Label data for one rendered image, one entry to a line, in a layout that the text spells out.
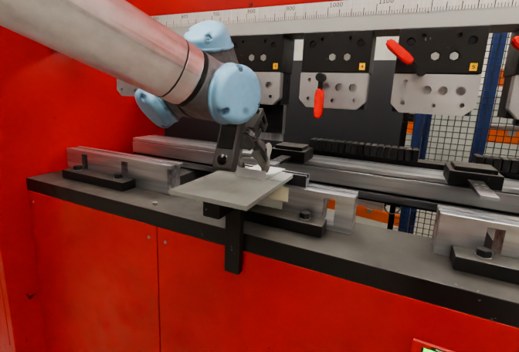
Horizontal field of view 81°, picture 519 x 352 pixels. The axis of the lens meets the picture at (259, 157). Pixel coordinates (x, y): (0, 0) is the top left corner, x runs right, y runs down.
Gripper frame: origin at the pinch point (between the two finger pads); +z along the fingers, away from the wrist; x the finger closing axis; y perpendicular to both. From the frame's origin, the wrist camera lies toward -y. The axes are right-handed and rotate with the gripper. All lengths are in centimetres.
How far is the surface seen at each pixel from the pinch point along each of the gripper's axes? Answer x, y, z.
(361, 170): -22.0, 22.5, 24.6
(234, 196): -3.4, -12.8, -8.4
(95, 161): 65, 0, 10
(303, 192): -11.2, 1.1, 8.5
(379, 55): 9, 388, 220
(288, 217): -9.2, -5.7, 10.0
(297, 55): 144, 408, 233
